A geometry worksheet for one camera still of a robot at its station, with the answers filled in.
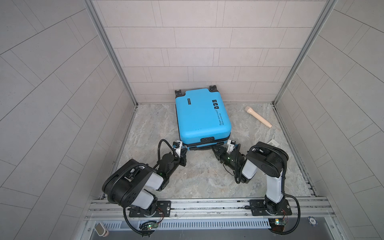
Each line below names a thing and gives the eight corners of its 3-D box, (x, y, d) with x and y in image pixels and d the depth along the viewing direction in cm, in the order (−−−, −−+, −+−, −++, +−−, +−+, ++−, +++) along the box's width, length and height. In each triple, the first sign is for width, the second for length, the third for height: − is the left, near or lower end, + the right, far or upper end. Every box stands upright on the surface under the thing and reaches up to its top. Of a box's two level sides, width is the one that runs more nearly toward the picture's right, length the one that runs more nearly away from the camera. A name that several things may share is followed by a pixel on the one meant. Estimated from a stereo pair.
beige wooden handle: (269, 129, 104) (271, 126, 101) (243, 111, 114) (244, 107, 112) (272, 126, 105) (274, 123, 102) (246, 108, 116) (247, 105, 113)
